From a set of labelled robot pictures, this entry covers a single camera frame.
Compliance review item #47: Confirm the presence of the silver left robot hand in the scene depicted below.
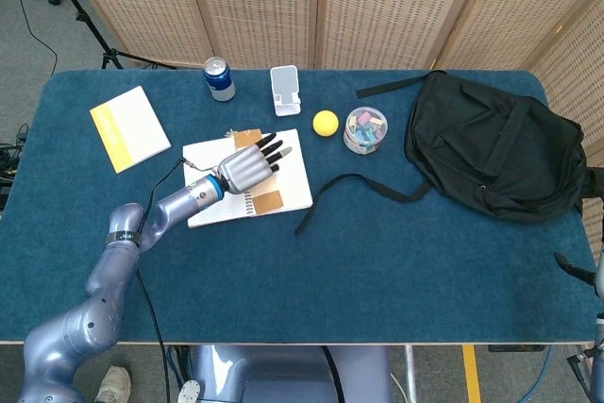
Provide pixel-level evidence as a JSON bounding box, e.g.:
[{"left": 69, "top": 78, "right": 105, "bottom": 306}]
[{"left": 216, "top": 131, "right": 294, "bottom": 196}]

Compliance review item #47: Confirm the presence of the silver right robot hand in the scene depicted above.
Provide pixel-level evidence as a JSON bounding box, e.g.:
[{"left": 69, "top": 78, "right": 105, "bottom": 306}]
[{"left": 554, "top": 251, "right": 604, "bottom": 303}]

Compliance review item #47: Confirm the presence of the white spiral notebook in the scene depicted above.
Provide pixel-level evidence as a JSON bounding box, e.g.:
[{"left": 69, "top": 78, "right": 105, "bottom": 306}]
[{"left": 182, "top": 127, "right": 314, "bottom": 228}]

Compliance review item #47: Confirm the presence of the yellow and white book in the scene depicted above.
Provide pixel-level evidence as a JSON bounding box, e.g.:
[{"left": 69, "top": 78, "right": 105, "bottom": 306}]
[{"left": 89, "top": 85, "right": 172, "bottom": 175}]

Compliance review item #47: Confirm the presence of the blue soda can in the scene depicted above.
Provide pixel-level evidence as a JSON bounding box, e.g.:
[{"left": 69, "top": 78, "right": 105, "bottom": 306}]
[{"left": 203, "top": 57, "right": 236, "bottom": 102}]

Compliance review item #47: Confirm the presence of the yellow ball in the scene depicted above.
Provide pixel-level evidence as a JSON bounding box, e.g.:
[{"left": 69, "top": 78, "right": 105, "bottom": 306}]
[{"left": 311, "top": 109, "right": 340, "bottom": 137}]

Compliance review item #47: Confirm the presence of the white phone stand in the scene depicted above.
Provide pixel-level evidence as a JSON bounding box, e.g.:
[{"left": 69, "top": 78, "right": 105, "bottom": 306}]
[{"left": 269, "top": 65, "right": 302, "bottom": 117}]

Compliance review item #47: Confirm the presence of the clear jar of colourful clips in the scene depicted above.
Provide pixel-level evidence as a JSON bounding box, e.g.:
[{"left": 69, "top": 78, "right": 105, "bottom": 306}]
[{"left": 343, "top": 107, "right": 391, "bottom": 156}]

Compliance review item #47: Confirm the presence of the blue table mat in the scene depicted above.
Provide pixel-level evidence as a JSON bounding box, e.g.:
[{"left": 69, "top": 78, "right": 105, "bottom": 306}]
[{"left": 0, "top": 68, "right": 598, "bottom": 345}]

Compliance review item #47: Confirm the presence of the yellow floor tape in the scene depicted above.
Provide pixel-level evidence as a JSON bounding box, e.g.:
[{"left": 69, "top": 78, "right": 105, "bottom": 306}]
[{"left": 461, "top": 344, "right": 482, "bottom": 403}]

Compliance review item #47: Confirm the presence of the black backpack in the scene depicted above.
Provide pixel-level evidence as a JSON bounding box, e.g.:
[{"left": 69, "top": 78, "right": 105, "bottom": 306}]
[{"left": 294, "top": 70, "right": 596, "bottom": 235}]

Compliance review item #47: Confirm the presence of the metal table leg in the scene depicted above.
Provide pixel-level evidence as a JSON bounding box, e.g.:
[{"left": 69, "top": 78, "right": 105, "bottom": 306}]
[{"left": 404, "top": 344, "right": 419, "bottom": 403}]

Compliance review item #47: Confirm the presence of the black tripod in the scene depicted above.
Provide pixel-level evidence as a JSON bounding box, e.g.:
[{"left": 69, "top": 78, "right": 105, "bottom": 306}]
[{"left": 35, "top": 0, "right": 178, "bottom": 72}]

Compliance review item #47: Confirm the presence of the blue-grey robot torso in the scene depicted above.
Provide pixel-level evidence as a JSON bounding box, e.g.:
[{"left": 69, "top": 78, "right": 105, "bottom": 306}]
[{"left": 192, "top": 344, "right": 394, "bottom": 403}]

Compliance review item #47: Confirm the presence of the white sneaker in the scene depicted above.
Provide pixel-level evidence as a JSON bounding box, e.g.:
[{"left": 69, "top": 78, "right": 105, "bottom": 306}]
[{"left": 93, "top": 364, "right": 133, "bottom": 403}]

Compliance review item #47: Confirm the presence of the blue cable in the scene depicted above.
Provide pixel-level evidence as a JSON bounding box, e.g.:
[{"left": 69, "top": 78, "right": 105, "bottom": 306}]
[{"left": 516, "top": 345, "right": 554, "bottom": 403}]

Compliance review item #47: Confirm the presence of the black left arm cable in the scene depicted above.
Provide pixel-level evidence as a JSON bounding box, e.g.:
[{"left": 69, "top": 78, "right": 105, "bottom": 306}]
[{"left": 134, "top": 157, "right": 221, "bottom": 403}]

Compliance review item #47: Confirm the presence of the thin black floor cable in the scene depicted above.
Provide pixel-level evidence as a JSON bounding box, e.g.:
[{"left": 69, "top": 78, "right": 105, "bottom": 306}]
[{"left": 0, "top": 0, "right": 59, "bottom": 78}]

